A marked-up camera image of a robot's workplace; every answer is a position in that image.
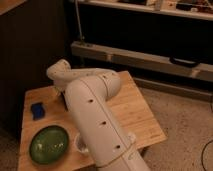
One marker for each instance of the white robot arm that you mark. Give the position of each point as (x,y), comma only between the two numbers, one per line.
(86,92)

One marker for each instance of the white ceramic cup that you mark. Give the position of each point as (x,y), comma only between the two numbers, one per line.
(80,145)

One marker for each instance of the grey long case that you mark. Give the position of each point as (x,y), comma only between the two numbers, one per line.
(141,60)

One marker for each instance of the blue sponge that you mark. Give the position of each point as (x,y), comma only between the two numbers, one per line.
(37,110)

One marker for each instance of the metal pole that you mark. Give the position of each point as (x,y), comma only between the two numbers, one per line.
(81,37)

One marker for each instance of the wooden shelf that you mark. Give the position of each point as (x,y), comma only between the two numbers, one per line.
(155,8)

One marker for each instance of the black case handle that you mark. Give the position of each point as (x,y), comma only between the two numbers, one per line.
(183,63)

